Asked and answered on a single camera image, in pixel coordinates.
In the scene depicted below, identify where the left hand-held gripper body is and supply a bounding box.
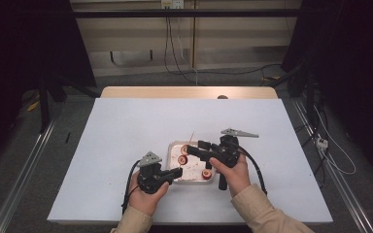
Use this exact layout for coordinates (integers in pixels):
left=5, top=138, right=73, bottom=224
left=137, top=150, right=169, bottom=195

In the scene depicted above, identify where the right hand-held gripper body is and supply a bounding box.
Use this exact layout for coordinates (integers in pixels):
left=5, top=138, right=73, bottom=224
left=205, top=127, right=260, bottom=191

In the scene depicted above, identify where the white rectangular tray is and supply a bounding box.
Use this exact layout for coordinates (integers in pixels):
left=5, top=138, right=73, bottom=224
left=167, top=140, right=216, bottom=185

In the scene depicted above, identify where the person's left hand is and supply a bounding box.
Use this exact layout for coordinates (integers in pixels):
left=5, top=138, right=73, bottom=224
left=128, top=182, right=170, bottom=217

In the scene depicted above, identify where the person's right hand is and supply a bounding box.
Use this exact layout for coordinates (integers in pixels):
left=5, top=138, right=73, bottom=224
left=208, top=154, right=253, bottom=198

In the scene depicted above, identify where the light wooden table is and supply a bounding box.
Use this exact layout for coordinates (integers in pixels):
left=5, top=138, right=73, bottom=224
left=100, top=85, right=279, bottom=100

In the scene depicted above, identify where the black metal stand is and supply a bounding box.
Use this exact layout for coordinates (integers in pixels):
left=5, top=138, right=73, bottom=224
left=38, top=75, right=102, bottom=134

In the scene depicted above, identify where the black metal crossbeam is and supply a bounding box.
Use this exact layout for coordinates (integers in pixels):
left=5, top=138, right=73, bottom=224
left=72, top=9, right=305, bottom=18

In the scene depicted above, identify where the black curtain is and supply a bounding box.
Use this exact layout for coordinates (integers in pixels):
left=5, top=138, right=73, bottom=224
left=0, top=0, right=97, bottom=163
left=281, top=0, right=373, bottom=178

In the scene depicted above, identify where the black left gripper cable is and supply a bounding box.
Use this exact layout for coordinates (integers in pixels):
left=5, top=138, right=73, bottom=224
left=120, top=159, right=143, bottom=216

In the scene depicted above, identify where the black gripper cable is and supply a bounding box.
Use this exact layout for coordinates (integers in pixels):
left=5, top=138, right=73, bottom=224
left=120, top=159, right=143, bottom=216
left=232, top=142, right=269, bottom=196

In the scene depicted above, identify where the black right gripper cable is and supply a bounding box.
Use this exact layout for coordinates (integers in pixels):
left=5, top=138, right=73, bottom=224
left=232, top=142, right=269, bottom=196

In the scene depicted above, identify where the black wall socket cable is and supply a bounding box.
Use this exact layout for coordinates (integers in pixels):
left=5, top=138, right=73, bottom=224
left=163, top=17, right=178, bottom=75
left=168, top=17, right=191, bottom=83

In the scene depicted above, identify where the white wall socket cable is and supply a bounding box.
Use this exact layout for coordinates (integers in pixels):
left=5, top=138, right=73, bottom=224
left=176, top=16, right=199, bottom=86

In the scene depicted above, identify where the aluminium floor rail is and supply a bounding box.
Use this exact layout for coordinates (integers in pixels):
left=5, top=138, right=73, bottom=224
left=0, top=119, right=58, bottom=233
left=291, top=98, right=373, bottom=233

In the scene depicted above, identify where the white floor cable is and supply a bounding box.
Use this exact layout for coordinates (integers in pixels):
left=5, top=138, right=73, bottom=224
left=314, top=106, right=357, bottom=176

